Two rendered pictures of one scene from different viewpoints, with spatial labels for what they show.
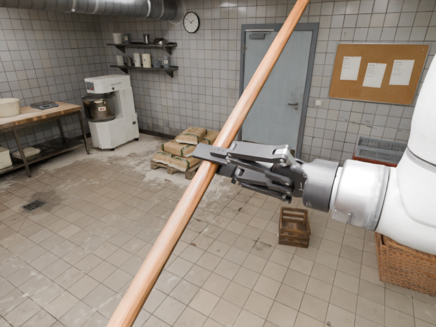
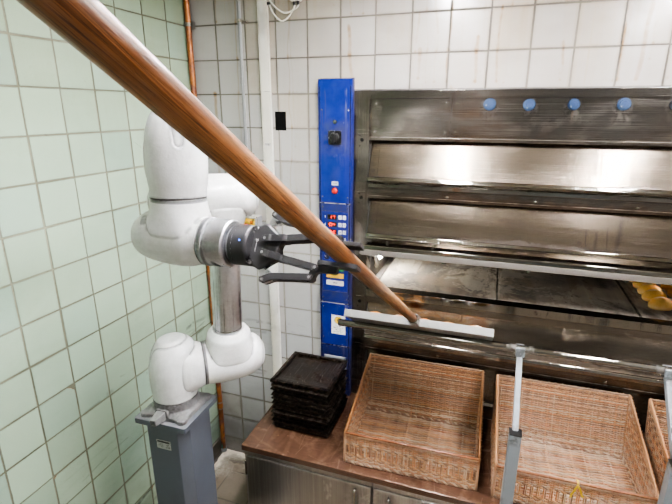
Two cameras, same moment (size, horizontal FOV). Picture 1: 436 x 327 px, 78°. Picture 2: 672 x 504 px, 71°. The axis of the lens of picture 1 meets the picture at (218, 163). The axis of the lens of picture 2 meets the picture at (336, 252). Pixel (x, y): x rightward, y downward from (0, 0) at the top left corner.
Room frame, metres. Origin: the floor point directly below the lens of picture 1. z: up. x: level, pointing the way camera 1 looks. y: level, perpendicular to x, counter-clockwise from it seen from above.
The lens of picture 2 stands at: (1.18, -0.15, 2.03)
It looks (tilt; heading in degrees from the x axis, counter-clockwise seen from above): 17 degrees down; 169
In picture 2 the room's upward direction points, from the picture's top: straight up
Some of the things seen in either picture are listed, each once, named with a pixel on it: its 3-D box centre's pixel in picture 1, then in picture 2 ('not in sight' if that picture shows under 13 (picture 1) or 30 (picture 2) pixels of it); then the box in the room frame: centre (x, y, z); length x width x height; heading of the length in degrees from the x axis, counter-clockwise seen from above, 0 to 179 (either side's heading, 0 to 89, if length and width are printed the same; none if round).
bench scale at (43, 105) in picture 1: (44, 105); not in sight; (4.55, 2.94, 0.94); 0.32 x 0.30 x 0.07; 60
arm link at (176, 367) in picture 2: not in sight; (175, 364); (-0.35, -0.42, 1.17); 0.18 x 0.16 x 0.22; 101
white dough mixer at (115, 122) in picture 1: (109, 112); not in sight; (5.11, 2.10, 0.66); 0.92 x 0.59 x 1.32; 150
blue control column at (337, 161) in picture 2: not in sight; (380, 252); (-1.78, 0.74, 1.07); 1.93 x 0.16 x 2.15; 150
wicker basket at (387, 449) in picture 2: not in sight; (417, 413); (-0.51, 0.55, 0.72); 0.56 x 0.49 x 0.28; 62
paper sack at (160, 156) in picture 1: (171, 152); not in sight; (4.16, 0.78, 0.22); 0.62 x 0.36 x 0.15; 156
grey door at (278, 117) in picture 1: (271, 99); not in sight; (4.33, -0.85, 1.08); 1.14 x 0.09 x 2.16; 60
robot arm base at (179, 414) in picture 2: not in sight; (173, 402); (-0.33, -0.44, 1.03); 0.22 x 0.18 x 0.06; 151
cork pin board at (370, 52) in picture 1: (374, 73); not in sight; (3.68, -2.04, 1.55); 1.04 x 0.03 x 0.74; 60
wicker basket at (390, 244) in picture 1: (407, 239); not in sight; (1.91, -1.72, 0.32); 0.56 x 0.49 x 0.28; 158
